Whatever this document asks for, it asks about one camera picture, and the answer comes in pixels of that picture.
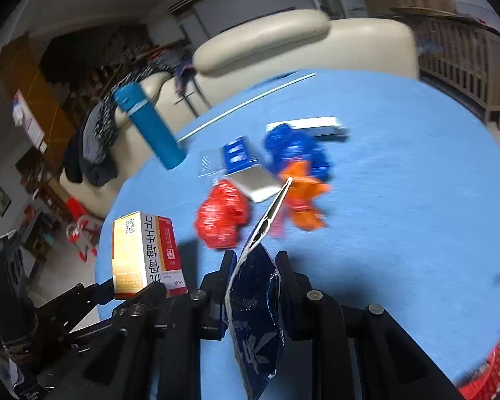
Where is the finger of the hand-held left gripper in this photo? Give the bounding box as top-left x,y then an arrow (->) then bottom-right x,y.
67,320 -> 122,348
35,279 -> 115,330

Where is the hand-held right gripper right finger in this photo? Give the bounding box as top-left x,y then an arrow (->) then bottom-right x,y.
275,251 -> 467,400

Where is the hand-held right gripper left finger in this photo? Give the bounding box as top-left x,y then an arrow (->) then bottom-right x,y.
46,250 -> 238,400

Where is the dark blue foil packet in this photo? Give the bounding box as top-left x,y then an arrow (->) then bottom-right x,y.
224,176 -> 294,400

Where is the red plastic bag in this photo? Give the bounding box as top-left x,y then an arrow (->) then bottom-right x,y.
194,179 -> 251,251

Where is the yellow white medicine box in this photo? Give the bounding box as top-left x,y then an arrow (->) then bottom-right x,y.
111,211 -> 188,300

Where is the orange plastic bag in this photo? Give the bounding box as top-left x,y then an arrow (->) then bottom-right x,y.
275,162 -> 331,232

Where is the blue silver carton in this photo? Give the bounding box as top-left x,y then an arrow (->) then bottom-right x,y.
198,135 -> 285,203

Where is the blue plastic bag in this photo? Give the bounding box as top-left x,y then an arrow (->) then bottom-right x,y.
263,122 -> 332,182

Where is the long white medicine box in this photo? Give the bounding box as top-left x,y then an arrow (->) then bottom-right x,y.
266,116 -> 350,138

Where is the red folding stool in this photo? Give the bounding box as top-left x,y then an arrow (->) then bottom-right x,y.
64,198 -> 103,261

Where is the blue tablecloth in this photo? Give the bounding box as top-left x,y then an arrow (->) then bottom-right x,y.
95,69 -> 500,400

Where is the grey knit garment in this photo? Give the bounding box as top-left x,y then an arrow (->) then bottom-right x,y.
81,106 -> 109,163

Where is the thin white rod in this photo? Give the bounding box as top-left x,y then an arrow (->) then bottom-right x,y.
177,73 -> 317,142

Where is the blue thermos bottle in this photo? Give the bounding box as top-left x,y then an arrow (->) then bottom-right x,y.
112,83 -> 187,170

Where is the colourful cloth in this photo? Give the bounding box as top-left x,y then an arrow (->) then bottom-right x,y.
167,46 -> 201,92

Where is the black white patterned garment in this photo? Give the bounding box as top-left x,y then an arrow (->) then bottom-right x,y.
100,58 -> 180,113

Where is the dark wooden shelf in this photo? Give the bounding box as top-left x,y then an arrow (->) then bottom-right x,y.
37,25 -> 180,105

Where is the cream leather sofa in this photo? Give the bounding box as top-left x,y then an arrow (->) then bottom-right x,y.
58,8 -> 419,217

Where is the wooden crib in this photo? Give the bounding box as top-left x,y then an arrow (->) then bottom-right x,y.
392,6 -> 500,123

